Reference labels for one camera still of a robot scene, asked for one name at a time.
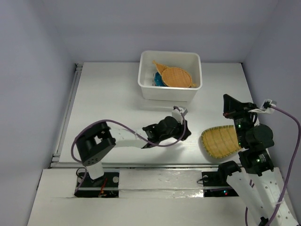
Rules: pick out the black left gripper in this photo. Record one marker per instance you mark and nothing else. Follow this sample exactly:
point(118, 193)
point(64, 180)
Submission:
point(180, 128)

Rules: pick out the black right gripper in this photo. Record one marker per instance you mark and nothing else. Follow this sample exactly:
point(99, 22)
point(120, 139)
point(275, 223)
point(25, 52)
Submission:
point(232, 107)

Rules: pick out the yellow fan-shaped bamboo plate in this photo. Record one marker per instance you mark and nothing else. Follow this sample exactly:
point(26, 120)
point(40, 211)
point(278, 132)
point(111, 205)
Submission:
point(220, 142)

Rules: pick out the round orange woven plate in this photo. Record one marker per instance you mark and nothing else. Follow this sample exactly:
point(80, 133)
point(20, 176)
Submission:
point(176, 77)

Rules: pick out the blue polka dot ceramic plate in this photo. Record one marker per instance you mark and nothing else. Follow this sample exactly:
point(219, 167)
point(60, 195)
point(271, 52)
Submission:
point(158, 80)

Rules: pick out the orange fish-shaped woven plate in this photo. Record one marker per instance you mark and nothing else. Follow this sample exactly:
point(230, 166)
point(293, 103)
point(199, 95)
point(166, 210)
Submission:
point(160, 68)

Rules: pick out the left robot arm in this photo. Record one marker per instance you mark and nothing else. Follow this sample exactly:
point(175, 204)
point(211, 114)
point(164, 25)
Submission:
point(97, 140)

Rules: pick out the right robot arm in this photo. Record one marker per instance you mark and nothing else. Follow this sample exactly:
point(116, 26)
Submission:
point(254, 179)

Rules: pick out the white plastic bin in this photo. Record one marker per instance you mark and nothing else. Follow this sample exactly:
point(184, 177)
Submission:
point(188, 61)

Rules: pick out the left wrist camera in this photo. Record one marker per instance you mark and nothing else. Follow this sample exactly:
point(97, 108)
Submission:
point(179, 113)

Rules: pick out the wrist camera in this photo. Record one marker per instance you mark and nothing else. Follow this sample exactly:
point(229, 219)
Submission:
point(179, 113)
point(265, 108)

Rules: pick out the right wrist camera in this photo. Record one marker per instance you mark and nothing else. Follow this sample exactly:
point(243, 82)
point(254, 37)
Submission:
point(265, 108)

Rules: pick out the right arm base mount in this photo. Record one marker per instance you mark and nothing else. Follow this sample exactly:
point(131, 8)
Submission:
point(214, 182)

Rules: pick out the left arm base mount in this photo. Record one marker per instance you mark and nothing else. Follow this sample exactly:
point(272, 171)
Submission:
point(106, 186)

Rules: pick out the aluminium side rail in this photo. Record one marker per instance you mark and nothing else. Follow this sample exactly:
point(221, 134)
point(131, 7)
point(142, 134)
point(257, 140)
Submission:
point(62, 131)

